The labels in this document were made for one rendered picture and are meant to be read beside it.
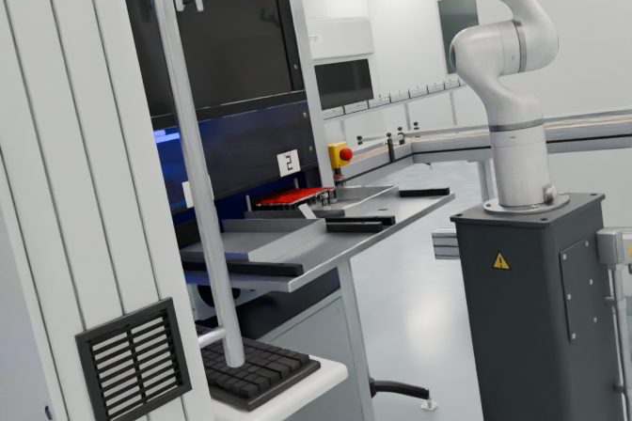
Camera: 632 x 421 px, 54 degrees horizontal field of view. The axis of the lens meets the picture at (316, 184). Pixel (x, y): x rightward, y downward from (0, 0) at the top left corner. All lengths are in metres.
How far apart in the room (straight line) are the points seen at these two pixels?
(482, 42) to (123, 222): 0.95
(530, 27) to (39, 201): 1.09
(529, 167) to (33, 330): 1.09
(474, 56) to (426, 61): 9.09
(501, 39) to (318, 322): 0.94
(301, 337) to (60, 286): 1.19
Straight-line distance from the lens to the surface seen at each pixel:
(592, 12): 2.90
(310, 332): 1.84
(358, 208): 1.56
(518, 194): 1.48
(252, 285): 1.20
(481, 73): 1.43
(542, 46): 1.46
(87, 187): 0.70
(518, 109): 1.45
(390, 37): 10.81
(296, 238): 1.37
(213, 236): 0.79
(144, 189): 0.73
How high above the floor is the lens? 1.21
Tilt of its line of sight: 9 degrees down
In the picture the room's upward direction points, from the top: 10 degrees counter-clockwise
